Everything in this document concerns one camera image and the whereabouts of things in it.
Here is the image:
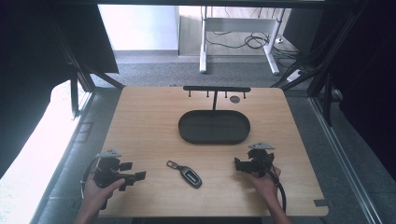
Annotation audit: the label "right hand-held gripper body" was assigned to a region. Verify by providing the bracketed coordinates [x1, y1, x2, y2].
[247, 142, 276, 179]

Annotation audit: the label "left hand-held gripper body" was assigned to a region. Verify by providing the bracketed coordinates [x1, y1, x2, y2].
[92, 148, 126, 210]

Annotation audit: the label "person's right hand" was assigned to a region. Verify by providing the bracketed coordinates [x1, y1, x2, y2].
[245, 165, 283, 203]

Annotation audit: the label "person's left hand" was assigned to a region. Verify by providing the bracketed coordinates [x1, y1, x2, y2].
[81, 176, 126, 217]

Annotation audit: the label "black key rack with tray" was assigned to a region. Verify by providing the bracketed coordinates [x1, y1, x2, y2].
[177, 85, 252, 146]

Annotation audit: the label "black car key fob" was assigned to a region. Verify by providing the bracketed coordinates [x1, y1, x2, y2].
[165, 160, 204, 189]

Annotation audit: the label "white power strip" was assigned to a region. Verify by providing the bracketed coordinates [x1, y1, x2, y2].
[286, 68, 305, 84]

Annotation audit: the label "black curtain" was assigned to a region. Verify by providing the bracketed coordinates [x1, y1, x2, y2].
[281, 0, 396, 181]
[0, 0, 120, 180]

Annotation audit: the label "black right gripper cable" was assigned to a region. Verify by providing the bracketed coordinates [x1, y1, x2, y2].
[266, 166, 288, 213]

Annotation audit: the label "aluminium floor rail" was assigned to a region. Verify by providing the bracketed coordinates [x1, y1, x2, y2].
[309, 96, 382, 224]

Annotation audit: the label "black metal frame strut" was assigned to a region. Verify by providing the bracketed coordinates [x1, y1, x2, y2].
[52, 24, 125, 120]
[270, 8, 365, 127]

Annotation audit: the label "black floor cables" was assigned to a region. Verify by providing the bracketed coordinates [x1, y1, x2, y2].
[206, 30, 301, 68]

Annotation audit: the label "white desk frame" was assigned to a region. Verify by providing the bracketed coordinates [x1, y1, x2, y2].
[199, 6, 286, 76]

